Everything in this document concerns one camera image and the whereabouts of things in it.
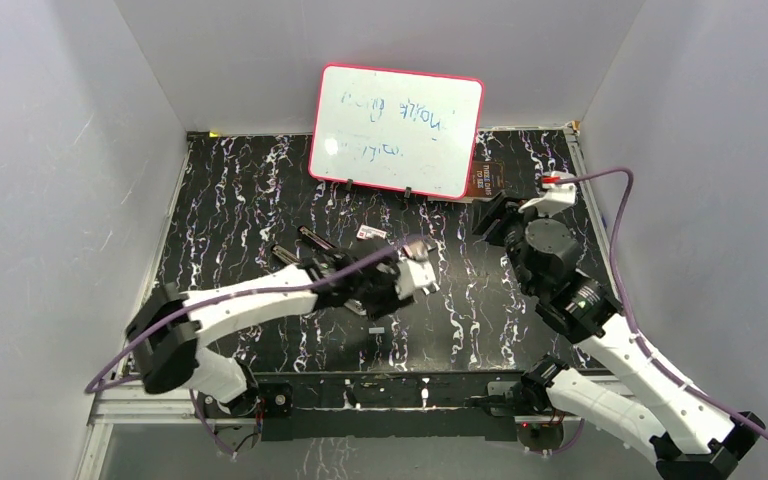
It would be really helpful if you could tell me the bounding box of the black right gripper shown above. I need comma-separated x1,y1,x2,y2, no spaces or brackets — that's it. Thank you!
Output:
467,190,551,295

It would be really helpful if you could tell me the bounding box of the red white staple box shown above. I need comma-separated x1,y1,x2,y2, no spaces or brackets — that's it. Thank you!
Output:
356,224,387,240

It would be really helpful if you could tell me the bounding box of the cardboard staple box tray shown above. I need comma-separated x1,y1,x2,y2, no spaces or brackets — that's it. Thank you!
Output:
401,237,437,262

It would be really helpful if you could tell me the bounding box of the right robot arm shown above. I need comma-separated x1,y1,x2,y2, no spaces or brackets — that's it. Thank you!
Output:
471,193,759,479

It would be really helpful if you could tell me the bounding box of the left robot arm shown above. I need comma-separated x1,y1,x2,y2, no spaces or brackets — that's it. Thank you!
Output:
125,248,436,416

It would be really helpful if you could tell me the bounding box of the brown Three Days book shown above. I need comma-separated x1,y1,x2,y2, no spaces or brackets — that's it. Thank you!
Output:
464,161,505,200

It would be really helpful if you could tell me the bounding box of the pink framed whiteboard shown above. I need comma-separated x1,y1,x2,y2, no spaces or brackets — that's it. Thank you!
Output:
308,63,484,199

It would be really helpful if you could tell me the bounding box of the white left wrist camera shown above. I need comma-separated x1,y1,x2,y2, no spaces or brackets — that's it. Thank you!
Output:
395,258,439,299

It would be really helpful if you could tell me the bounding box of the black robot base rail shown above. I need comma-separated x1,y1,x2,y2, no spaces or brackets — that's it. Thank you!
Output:
198,370,587,444

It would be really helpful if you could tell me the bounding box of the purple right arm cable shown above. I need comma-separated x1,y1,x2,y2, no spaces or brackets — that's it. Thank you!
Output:
539,166,768,480

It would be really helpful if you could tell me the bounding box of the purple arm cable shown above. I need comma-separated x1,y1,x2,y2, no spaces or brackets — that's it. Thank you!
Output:
84,235,425,458
539,166,768,480

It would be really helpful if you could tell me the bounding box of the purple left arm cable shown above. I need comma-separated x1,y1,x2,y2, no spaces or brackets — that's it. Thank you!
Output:
84,235,425,458

